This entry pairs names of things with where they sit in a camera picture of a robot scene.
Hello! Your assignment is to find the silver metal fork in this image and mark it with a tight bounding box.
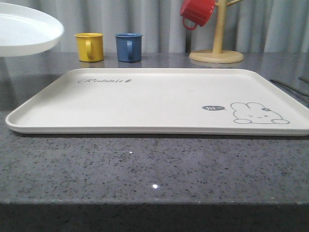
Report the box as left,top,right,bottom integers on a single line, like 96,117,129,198
270,79,309,97

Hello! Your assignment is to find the silver metal spoon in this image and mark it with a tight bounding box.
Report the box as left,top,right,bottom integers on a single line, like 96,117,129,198
298,76,309,84

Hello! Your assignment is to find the white round plate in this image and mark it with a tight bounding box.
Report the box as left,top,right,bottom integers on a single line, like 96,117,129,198
0,2,64,57

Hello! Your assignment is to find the cream rabbit serving tray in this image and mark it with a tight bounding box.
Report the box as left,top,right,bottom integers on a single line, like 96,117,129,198
6,68,309,136

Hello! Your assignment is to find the blue enamel mug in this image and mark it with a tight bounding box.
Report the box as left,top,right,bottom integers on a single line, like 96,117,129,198
115,33,142,62

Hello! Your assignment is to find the wooden mug tree stand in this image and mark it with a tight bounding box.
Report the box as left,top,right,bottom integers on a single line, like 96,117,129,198
189,0,244,63

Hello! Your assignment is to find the yellow enamel mug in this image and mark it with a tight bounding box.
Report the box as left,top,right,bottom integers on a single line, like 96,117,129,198
74,33,104,62

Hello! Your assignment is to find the red ribbed mug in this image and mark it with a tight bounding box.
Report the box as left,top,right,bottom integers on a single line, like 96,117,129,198
180,0,215,30

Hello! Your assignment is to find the grey pleated curtain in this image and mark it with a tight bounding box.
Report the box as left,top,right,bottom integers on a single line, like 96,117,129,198
0,0,309,54

